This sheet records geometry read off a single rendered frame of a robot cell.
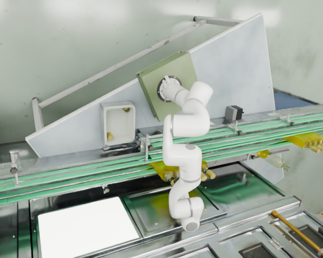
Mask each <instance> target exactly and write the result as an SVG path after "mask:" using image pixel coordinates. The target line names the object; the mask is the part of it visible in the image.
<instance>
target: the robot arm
mask: <svg viewBox="0 0 323 258"><path fill-rule="evenodd" d="M165 79H166V80H163V83H162V84H161V86H160V90H159V91H160V95H161V96H162V98H163V99H165V100H171V101H172V102H174V103H175V104H176V105H177V106H179V107H180V108H181V109H182V112H183V115H167V116H166V117H165V119H164V128H163V161H164V164H165V165H167V166H179V180H173V182H174V185H173V187H172V188H171V190H170V193H169V211H170V215H171V217H173V218H175V219H180V221H181V224H182V227H183V229H184V230H185V231H187V232H194V231H196V230H197V229H198V228H199V220H200V217H201V214H202V211H203V209H204V203H203V201H202V199H201V198H200V197H192V198H189V194H188V192H189V191H191V190H193V189H194V188H196V187H197V186H198V185H199V184H200V182H201V160H202V152H201V149H200V148H199V147H198V146H196V145H192V144H174V143H173V137H200V136H203V135H205V134H206V133H207V132H208V131H209V129H210V117H209V113H208V111H207V109H206V105H207V103H208V101H209V100H210V98H211V96H212V94H213V89H212V88H211V87H210V86H209V85H208V84H207V83H205V82H202V81H195V82H194V83H193V85H192V87H191V89H190V91H188V90H187V89H185V88H183V87H182V86H180V84H179V82H178V81H177V80H176V79H173V78H169V77H168V76H167V75H166V76H165Z"/></svg>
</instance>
